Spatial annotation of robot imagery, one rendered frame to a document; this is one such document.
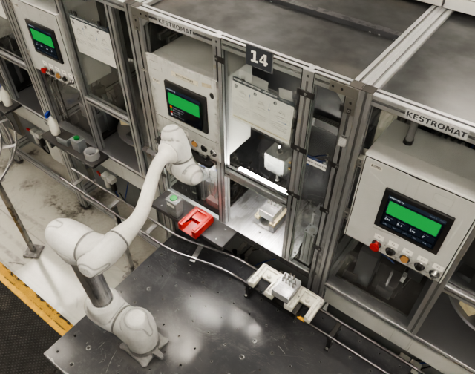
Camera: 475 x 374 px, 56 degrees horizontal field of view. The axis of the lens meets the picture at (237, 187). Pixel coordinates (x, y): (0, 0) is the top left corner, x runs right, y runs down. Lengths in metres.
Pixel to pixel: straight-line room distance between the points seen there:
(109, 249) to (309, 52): 1.06
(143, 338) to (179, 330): 0.28
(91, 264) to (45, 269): 2.01
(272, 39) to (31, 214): 2.87
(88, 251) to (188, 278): 0.96
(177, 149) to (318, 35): 0.74
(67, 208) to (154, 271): 1.61
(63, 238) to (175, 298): 0.92
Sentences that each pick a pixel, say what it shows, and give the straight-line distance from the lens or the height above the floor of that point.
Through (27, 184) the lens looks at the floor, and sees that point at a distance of 4.45.
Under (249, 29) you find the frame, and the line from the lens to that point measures 1.94.
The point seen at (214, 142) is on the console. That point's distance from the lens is 2.14.
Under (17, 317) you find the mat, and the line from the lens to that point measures 3.58.
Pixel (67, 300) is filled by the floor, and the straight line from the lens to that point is 3.53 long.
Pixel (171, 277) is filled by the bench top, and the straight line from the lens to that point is 2.63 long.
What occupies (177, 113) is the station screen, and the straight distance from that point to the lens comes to 2.19.
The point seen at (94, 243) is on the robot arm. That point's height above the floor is 1.51.
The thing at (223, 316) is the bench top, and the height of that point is 0.68.
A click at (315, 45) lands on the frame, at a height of 2.01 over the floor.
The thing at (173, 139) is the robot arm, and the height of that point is 1.64.
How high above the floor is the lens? 2.86
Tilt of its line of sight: 45 degrees down
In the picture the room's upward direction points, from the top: straight up
